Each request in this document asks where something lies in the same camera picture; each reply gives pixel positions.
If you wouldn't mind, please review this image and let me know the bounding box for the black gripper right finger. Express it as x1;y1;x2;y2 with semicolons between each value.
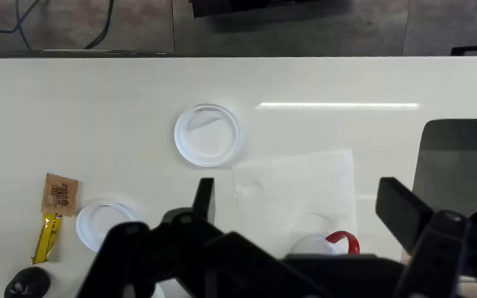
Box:
374;175;477;298

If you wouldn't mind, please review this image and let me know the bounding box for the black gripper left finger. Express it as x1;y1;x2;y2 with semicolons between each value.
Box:
76;177;327;298

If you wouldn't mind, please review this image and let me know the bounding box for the white mug red handle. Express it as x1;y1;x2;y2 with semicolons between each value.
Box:
291;230;360;258

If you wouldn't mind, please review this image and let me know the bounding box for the stainless steel sink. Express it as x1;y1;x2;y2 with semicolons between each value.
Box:
412;117;477;213

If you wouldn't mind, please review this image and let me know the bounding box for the brown paper packet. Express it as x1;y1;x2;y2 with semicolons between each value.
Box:
41;172;81;218

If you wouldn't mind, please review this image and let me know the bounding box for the black round object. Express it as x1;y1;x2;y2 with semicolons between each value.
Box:
3;266;52;298

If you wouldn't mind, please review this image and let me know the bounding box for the white paper towel sheet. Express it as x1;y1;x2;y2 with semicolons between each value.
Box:
215;147;359;259

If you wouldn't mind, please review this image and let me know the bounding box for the black floor object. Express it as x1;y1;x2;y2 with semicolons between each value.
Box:
187;0;355;19

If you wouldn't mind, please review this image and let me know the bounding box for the black floor cable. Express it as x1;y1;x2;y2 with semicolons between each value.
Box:
82;0;117;51

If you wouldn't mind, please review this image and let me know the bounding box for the blue floor cable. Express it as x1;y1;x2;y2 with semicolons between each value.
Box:
0;0;41;52

